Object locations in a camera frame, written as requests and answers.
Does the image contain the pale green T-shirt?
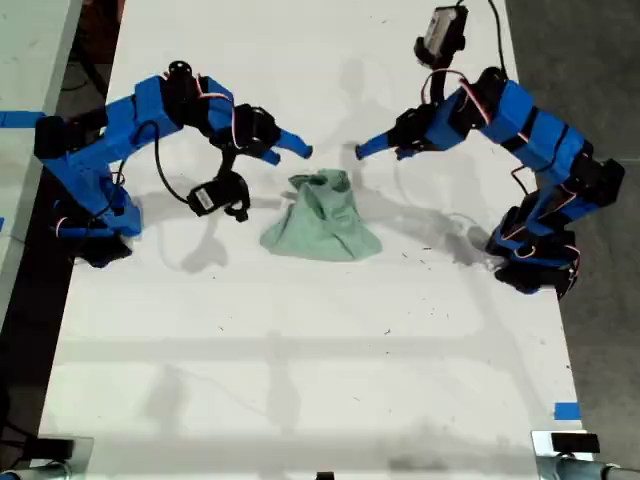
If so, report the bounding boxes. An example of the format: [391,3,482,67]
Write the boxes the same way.
[259,168,384,262]

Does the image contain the long blue tape strip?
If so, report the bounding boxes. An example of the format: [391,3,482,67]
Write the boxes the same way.
[0,110,47,129]

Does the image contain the pale side table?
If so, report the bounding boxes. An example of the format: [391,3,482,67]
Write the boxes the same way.
[0,0,84,321]

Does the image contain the small black box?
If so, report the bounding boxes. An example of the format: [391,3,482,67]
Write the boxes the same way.
[551,433,601,454]
[35,437,76,460]

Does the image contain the black camera stalk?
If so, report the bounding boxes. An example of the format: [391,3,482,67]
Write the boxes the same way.
[213,143,240,177]
[428,62,454,109]

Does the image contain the black camera box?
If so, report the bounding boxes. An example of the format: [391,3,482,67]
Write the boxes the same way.
[413,5,470,69]
[186,169,252,224]

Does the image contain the black camera cable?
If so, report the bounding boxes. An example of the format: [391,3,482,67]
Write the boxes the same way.
[149,121,197,206]
[454,0,507,79]

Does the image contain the metal corner bracket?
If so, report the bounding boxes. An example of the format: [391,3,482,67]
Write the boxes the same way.
[530,429,604,480]

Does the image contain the black floor cables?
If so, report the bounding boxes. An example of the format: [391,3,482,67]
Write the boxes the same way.
[0,417,41,469]

